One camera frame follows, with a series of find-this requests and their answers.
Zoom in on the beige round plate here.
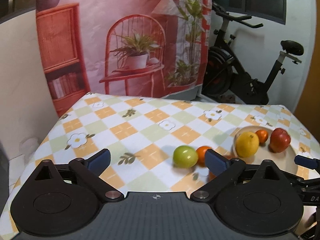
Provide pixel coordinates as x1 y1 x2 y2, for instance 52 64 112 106
232 126 298 174

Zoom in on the orange tangerine behind apples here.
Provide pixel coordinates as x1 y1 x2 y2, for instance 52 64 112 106
196 146 211 167

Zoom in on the printed pink backdrop cloth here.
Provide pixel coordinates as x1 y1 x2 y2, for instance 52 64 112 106
36 0 212 115

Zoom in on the red apple back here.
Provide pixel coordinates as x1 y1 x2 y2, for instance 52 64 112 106
269 128 291 153

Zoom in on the green apple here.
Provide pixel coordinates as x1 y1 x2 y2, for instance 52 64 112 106
172 145 199 168

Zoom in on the wooden door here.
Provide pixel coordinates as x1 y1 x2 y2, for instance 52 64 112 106
293 17 320 143

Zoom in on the small orange on plate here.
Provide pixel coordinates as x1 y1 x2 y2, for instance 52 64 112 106
255 129 268 145

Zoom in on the black exercise bike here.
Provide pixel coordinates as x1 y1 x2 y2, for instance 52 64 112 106
201 2 304 105

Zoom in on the yellow lemon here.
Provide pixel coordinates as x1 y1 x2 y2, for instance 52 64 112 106
235 132 260 158

